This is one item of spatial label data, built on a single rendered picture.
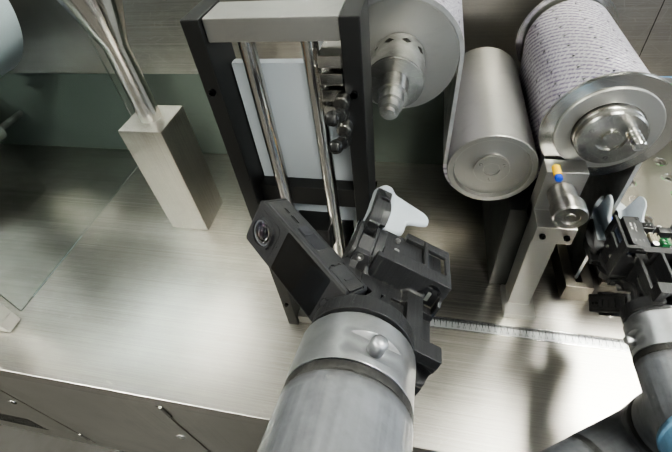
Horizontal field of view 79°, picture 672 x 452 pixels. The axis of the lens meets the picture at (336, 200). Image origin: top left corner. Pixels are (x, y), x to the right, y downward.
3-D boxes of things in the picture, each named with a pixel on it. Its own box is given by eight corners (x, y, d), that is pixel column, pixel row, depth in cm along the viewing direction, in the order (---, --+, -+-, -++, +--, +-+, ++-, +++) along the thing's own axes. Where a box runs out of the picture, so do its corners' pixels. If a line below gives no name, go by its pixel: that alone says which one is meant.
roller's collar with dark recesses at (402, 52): (366, 108, 48) (363, 56, 43) (373, 82, 52) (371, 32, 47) (422, 109, 46) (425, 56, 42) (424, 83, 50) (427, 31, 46)
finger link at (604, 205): (616, 174, 58) (637, 222, 52) (601, 203, 62) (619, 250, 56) (592, 173, 59) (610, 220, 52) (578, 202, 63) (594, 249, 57)
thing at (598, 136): (565, 131, 48) (639, 100, 44) (561, 122, 49) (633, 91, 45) (587, 173, 51) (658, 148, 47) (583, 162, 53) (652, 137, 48)
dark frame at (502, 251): (488, 284, 75) (510, 209, 61) (479, 167, 98) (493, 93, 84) (531, 288, 74) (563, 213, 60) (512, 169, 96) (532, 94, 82)
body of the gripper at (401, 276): (410, 305, 39) (401, 416, 28) (329, 266, 39) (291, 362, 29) (450, 245, 36) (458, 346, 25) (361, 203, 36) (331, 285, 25)
